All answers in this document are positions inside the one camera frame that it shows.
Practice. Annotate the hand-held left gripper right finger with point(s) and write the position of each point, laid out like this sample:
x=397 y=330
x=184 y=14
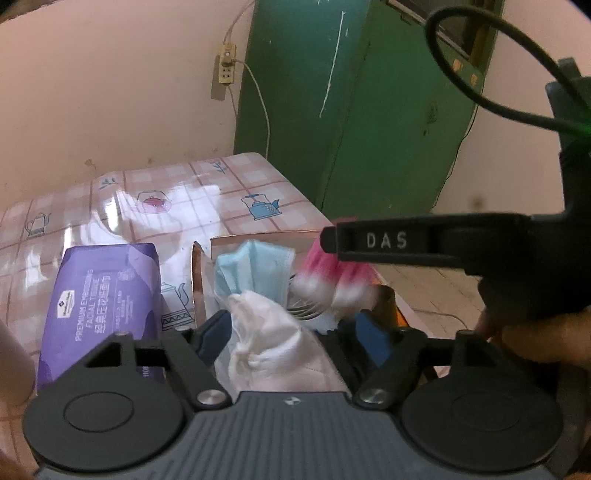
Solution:
x=375 y=339

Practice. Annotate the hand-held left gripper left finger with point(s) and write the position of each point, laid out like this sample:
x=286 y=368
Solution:
x=217 y=339

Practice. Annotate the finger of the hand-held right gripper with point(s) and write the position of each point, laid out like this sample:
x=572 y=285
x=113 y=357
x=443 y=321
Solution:
x=438 y=240

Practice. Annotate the white thin cloth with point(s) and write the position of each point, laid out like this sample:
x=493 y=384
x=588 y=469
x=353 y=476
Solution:
x=272 y=341

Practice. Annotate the shallow cardboard box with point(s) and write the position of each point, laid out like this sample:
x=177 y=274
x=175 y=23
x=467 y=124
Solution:
x=201 y=286

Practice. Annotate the blue face mask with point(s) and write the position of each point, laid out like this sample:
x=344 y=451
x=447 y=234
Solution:
x=254 y=267

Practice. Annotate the pink fuzzy cloth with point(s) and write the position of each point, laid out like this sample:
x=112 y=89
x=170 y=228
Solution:
x=323 y=277

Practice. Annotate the person's right hand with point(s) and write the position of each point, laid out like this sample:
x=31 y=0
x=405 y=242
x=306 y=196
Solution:
x=545 y=339

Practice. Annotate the purple tissue pack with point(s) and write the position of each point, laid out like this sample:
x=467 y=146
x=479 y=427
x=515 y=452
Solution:
x=101 y=295

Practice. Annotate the green wooden cabinet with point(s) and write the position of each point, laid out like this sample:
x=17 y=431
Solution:
x=369 y=115

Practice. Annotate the paper cup with black lid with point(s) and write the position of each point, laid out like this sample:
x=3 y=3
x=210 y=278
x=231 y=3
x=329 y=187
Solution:
x=16 y=364

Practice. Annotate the dark glass pane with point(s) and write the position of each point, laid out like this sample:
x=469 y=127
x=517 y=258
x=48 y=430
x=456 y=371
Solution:
x=443 y=23

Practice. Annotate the beige wall socket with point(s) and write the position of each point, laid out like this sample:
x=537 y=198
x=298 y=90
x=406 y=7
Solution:
x=227 y=64

